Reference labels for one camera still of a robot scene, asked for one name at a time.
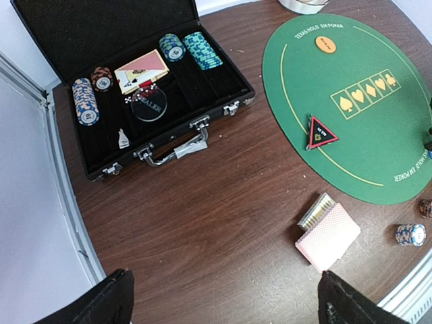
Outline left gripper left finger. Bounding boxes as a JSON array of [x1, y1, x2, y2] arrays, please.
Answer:
[[37, 269, 134, 324]]

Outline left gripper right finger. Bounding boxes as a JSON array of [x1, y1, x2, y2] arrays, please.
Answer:
[[318, 271, 407, 324]]

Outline red black all-in triangle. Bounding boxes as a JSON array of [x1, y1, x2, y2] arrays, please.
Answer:
[[305, 115, 340, 151]]

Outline orange round button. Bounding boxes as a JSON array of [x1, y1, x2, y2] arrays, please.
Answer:
[[315, 36, 337, 54]]

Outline red-backed card deck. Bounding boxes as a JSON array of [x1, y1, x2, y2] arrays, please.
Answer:
[[295, 203, 361, 272]]

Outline gold blue card box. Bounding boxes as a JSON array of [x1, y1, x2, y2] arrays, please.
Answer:
[[297, 192, 336, 232]]

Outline blue tan chip stack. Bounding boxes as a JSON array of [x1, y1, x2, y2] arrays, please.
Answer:
[[395, 223, 427, 246]]

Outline brown black chip stack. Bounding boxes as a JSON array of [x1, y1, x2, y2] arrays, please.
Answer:
[[418, 199, 432, 219]]

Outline white tag in case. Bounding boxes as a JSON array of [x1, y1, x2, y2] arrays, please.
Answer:
[[118, 128, 130, 149]]

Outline clear dealer button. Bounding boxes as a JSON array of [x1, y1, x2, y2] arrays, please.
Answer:
[[131, 88, 167, 122]]

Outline tan blue chips in case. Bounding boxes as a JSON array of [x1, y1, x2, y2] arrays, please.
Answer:
[[72, 78, 100, 126]]

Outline round green poker mat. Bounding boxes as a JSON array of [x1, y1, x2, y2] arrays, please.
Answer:
[[263, 13, 431, 205]]

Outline brown chips in case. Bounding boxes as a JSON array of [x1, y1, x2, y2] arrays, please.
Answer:
[[90, 66, 113, 92]]

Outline black poker chip case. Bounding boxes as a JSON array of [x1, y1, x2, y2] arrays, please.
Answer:
[[12, 1, 255, 180]]

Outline card pack in case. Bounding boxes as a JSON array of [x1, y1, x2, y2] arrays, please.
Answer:
[[114, 49, 169, 95]]

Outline green blue chips in case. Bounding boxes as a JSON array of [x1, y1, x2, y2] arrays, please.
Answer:
[[159, 33, 186, 62]]

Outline teal chips in case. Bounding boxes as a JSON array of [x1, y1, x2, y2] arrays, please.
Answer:
[[183, 32, 223, 71]]

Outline white lower bowl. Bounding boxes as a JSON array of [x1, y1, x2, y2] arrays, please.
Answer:
[[279, 0, 329, 15]]

